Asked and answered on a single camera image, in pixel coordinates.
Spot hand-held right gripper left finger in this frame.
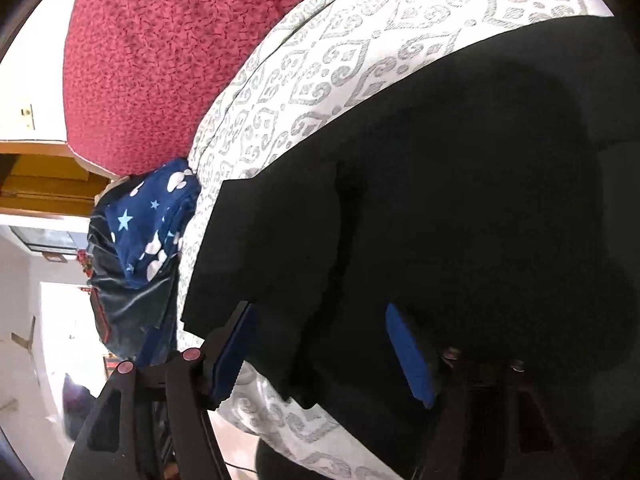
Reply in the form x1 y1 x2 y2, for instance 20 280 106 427
62 300 262 480

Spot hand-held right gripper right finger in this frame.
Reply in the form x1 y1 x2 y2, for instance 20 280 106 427
385 304 571 480

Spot black pants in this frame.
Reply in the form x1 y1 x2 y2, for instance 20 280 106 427
181 15 640 480

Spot dark velvet cloth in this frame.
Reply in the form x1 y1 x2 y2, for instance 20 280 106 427
87 200 183 361

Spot blue star print cloth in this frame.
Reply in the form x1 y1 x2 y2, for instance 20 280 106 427
104 157 202 288

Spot dark glass panel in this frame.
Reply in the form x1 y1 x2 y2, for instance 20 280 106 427
10 225 92 254

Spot wooden door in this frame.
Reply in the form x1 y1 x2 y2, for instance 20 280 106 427
0 140 103 218

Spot white grey patterned bedsheet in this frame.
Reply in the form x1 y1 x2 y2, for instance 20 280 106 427
179 0 617 480

